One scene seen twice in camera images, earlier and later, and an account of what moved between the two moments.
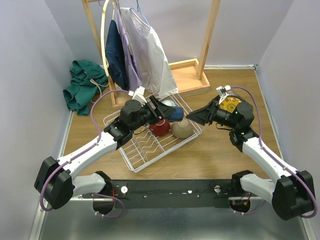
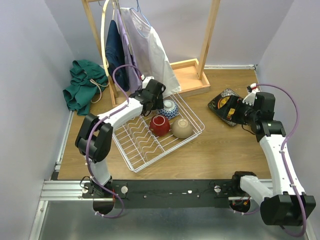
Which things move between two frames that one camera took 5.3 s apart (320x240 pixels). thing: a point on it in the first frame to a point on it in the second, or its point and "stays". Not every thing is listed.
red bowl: x=160 y=128 stays
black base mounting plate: x=169 y=194 stays
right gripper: x=209 y=113 to x=236 y=103
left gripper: x=155 y=111 to x=152 y=107
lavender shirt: x=133 y=79 stays
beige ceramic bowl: x=182 y=129 stays
